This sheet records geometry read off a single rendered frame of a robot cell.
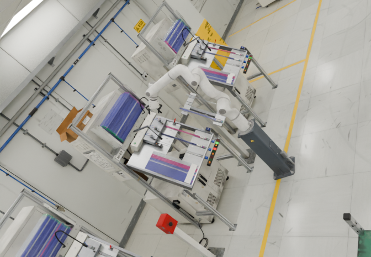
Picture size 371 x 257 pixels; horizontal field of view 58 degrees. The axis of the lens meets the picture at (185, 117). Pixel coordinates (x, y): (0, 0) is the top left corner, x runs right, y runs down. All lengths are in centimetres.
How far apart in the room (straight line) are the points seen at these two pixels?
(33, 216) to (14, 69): 229
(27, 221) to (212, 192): 194
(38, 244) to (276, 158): 229
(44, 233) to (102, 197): 203
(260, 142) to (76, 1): 372
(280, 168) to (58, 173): 282
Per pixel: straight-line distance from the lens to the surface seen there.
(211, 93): 307
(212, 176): 399
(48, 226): 308
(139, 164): 347
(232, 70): 435
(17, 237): 321
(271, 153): 349
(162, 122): 367
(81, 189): 485
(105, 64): 550
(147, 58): 437
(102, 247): 318
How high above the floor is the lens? 248
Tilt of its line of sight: 23 degrees down
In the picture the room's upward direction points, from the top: 46 degrees counter-clockwise
